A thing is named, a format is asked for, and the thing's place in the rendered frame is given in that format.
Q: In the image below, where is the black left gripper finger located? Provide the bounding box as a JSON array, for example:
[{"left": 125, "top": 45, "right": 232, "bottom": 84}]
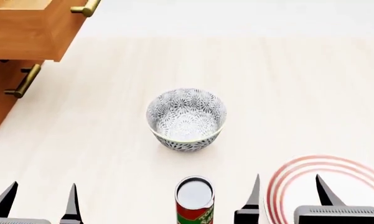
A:
[
  {"left": 59, "top": 182, "right": 85, "bottom": 224},
  {"left": 0, "top": 181, "right": 19, "bottom": 220}
]

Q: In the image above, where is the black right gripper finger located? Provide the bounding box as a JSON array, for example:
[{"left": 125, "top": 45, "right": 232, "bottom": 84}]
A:
[
  {"left": 234, "top": 173, "right": 261, "bottom": 224},
  {"left": 315, "top": 174, "right": 347, "bottom": 207}
]

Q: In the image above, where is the white plate with red rings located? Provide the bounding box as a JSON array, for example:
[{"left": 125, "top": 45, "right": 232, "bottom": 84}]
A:
[{"left": 264, "top": 154, "right": 374, "bottom": 224}]

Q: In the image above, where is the black white patterned bowl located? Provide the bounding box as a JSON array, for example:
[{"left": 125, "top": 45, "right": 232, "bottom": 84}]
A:
[{"left": 146, "top": 87, "right": 228, "bottom": 153}]

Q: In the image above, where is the tomato sauce can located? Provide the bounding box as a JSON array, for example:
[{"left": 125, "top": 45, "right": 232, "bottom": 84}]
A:
[{"left": 174, "top": 175, "right": 216, "bottom": 224}]

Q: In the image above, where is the wooden cabinet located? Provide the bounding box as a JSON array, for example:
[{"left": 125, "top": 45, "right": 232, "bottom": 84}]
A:
[{"left": 0, "top": 58, "right": 45, "bottom": 144}]

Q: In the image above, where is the open wooden drawer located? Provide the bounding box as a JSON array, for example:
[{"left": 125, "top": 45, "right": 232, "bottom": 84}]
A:
[{"left": 0, "top": 0, "right": 96, "bottom": 63}]

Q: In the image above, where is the brass bar handle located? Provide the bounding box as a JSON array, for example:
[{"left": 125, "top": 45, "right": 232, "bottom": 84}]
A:
[
  {"left": 70, "top": 0, "right": 102, "bottom": 18},
  {"left": 3, "top": 63, "right": 42, "bottom": 99}
]

